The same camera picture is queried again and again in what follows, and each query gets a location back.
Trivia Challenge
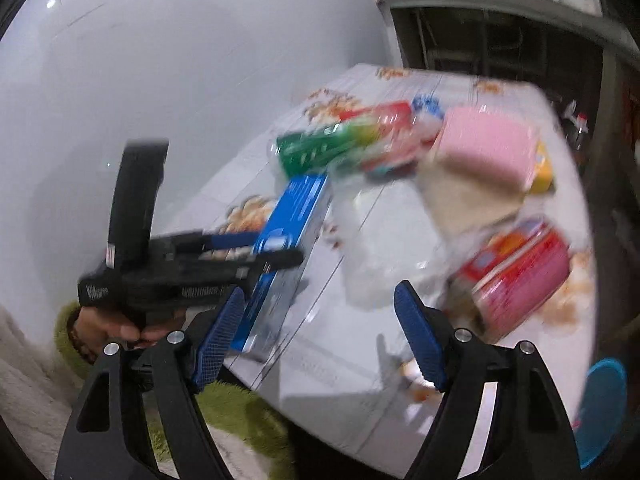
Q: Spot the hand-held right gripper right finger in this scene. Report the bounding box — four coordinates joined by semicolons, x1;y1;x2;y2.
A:
394;280;583;480

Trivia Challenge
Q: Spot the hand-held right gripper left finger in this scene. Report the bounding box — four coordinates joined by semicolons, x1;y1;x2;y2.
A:
54;287;246;480

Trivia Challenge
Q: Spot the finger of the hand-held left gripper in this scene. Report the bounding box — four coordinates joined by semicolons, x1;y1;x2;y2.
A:
200;230;263;257
239;249;305;283

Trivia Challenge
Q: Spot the long blue box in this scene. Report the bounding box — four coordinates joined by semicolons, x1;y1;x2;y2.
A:
220;175;333;361

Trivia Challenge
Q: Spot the clear plastic bag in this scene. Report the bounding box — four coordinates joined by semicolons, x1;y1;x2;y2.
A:
327;160;451;311

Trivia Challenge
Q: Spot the red and pink packet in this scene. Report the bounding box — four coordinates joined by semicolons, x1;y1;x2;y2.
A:
447;217;573;343

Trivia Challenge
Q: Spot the green packet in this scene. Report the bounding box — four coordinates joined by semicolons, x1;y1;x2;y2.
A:
275;120;381;181

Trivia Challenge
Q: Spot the beige cloth item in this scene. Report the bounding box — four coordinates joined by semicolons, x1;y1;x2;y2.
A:
417;160;521;238

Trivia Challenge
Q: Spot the blue mesh basket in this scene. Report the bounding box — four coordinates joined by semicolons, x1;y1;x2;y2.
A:
572;357;628;471

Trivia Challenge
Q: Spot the pink box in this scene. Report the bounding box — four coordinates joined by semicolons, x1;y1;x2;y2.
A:
430;106;538;196

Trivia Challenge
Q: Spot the small blue white packet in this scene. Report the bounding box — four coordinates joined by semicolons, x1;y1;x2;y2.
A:
411;92;446;126

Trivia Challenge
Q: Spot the person's left hand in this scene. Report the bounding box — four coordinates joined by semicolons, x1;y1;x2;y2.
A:
74;309;187;352

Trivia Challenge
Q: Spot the floral plastic tablecloth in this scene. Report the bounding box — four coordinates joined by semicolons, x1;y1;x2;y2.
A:
190;62;598;480

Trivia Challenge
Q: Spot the green and beige fluffy garment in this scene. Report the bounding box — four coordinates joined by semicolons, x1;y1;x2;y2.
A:
0;302;298;480

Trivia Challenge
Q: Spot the dark bead bracelet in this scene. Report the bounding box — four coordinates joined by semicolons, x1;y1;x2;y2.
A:
66;310;97;363

